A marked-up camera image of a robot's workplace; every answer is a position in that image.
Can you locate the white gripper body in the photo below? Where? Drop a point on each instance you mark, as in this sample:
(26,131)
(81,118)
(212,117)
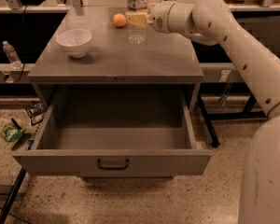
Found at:
(159,17)

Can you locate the clear plastic water bottle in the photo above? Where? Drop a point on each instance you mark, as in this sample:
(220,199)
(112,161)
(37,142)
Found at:
(136,35)

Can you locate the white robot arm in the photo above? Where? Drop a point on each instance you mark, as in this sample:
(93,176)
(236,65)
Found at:
(211,22)

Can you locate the grey open top drawer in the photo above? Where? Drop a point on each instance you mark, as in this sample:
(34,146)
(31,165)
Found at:
(153,131)

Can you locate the background water bottle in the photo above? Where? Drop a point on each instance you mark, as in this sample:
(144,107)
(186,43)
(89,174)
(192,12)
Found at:
(12,55)

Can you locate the orange ball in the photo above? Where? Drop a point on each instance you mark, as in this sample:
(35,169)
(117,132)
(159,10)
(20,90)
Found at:
(119,20)

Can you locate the grey metal cabinet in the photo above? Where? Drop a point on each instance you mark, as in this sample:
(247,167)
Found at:
(112,63)

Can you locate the white ceramic bowl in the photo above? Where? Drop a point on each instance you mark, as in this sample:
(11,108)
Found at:
(75,42)

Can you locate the black table stand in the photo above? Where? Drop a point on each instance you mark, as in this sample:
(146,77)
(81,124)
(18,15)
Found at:
(246,113)

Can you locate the dark snack packet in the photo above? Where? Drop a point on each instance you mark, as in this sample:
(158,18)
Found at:
(35,113)

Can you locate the green snack bag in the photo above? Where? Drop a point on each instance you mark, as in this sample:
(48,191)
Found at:
(11,134)

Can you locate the black floor pole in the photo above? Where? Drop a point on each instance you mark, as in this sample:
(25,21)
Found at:
(12,196)

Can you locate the black drawer handle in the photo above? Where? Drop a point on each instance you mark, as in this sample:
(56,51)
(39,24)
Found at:
(112,166)

